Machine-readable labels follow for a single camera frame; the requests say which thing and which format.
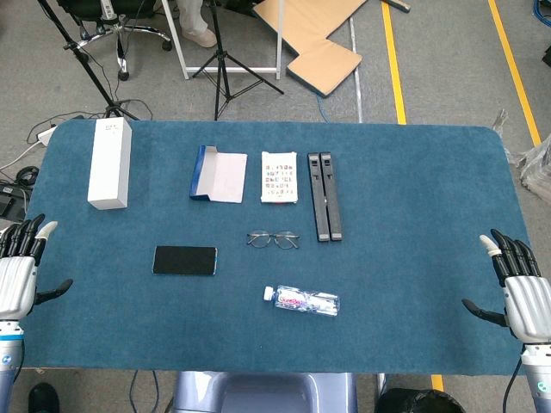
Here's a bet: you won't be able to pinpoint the black trash bag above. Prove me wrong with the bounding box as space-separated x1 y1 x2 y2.
374 387 468 413

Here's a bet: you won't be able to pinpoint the person's leg with shoe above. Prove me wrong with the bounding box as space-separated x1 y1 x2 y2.
176 0 219 49

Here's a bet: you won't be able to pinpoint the black smartphone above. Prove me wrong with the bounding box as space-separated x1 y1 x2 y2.
152 245 219 278

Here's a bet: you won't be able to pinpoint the office chair base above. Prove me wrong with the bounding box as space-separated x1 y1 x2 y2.
62 0 173 83

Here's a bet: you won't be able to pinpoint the black shoe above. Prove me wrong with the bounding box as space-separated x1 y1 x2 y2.
27 381 61 413

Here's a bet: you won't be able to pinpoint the clear plastic wrapping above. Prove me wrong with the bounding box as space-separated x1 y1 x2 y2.
490 108 551 203

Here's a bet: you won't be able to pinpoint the white printed card packet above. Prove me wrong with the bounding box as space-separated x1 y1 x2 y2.
260 150 299 206

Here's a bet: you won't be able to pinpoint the blue table cloth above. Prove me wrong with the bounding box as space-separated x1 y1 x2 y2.
19 119 527 375

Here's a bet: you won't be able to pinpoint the thin metal frame eyeglasses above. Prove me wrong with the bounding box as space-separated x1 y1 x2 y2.
246 230 302 251

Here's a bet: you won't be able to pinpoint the flat brown cardboard sheet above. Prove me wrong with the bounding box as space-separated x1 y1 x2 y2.
251 0 364 97

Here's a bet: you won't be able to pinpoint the open blue white box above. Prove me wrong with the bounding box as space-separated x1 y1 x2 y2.
189 145 249 205

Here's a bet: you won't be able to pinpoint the tall white rectangular box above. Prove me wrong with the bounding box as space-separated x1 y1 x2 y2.
87 117 133 211

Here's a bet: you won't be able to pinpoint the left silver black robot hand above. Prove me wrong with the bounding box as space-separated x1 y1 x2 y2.
0 213 74 322

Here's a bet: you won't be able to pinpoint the white metal frame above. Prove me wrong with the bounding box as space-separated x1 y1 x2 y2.
160 0 283 81

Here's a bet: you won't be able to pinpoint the black light stand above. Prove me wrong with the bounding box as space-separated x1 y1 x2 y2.
35 0 141 121

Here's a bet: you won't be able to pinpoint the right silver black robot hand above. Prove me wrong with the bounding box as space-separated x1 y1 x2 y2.
461 228 551 345

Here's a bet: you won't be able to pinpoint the white power strip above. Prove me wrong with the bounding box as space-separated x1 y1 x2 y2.
36 124 59 148

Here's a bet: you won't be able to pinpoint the black camera tripod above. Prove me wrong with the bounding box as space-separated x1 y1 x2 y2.
191 0 285 122

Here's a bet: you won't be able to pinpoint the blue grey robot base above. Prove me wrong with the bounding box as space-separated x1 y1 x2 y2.
165 370 359 413

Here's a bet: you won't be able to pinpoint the black power adapter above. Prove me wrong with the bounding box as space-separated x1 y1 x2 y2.
0 180 30 219

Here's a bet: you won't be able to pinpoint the clear plastic water bottle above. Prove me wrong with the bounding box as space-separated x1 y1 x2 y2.
263 285 341 317

